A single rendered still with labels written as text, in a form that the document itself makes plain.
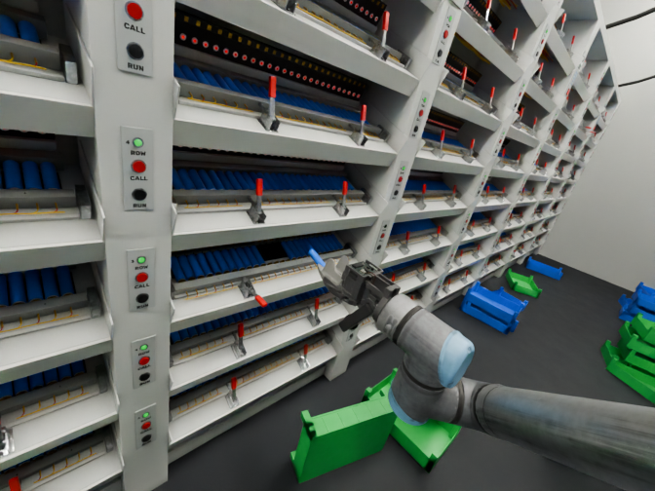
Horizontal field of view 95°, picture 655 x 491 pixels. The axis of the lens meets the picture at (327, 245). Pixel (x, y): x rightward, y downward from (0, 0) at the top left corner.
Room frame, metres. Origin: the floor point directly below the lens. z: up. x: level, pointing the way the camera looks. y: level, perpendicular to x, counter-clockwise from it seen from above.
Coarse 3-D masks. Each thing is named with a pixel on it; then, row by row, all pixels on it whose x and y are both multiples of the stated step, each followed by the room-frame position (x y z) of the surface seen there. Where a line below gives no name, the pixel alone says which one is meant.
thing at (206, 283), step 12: (336, 252) 0.88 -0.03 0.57; (348, 252) 0.91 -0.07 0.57; (276, 264) 0.71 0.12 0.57; (288, 264) 0.73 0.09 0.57; (300, 264) 0.76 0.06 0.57; (312, 264) 0.80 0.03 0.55; (216, 276) 0.59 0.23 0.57; (228, 276) 0.60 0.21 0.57; (240, 276) 0.62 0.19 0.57; (252, 276) 0.65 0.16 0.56; (276, 276) 0.69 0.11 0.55; (180, 288) 0.52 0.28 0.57; (192, 288) 0.54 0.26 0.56; (204, 288) 0.56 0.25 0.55
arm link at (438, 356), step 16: (416, 320) 0.47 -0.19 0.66; (432, 320) 0.47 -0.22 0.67; (400, 336) 0.46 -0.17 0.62; (416, 336) 0.45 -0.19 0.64; (432, 336) 0.44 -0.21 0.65; (448, 336) 0.44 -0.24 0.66; (416, 352) 0.43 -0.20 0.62; (432, 352) 0.42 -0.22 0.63; (448, 352) 0.41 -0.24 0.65; (464, 352) 0.41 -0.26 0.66; (416, 368) 0.43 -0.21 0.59; (432, 368) 0.41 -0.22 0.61; (448, 368) 0.40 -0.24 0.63; (464, 368) 0.43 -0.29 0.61; (432, 384) 0.42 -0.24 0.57; (448, 384) 0.40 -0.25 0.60
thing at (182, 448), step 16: (384, 336) 1.25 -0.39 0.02; (352, 352) 1.06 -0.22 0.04; (320, 368) 0.92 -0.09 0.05; (288, 384) 0.81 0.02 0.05; (304, 384) 0.86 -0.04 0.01; (272, 400) 0.75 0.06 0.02; (240, 416) 0.66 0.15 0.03; (208, 432) 0.58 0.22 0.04; (176, 448) 0.52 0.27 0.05; (192, 448) 0.55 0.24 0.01; (112, 480) 0.41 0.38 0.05
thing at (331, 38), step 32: (192, 0) 0.49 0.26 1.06; (224, 0) 0.52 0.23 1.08; (256, 0) 0.55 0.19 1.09; (288, 0) 0.59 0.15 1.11; (320, 0) 0.85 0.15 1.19; (352, 0) 0.91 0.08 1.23; (256, 32) 0.57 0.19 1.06; (288, 32) 0.61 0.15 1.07; (320, 32) 0.65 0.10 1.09; (352, 32) 0.80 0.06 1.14; (384, 32) 0.81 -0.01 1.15; (352, 64) 0.74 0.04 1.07; (384, 64) 0.80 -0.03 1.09; (416, 64) 0.93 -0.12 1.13
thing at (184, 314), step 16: (288, 240) 0.85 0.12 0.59; (352, 240) 0.96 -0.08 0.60; (176, 256) 0.61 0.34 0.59; (352, 256) 0.93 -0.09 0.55; (368, 256) 0.91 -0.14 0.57; (304, 272) 0.77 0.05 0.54; (224, 288) 0.59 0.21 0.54; (256, 288) 0.63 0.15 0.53; (272, 288) 0.66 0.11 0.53; (288, 288) 0.68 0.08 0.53; (304, 288) 0.74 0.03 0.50; (176, 304) 0.50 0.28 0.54; (192, 304) 0.52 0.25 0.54; (208, 304) 0.54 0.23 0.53; (224, 304) 0.56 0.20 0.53; (240, 304) 0.58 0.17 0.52; (256, 304) 0.62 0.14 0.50; (176, 320) 0.47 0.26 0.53; (192, 320) 0.50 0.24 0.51; (208, 320) 0.53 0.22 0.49
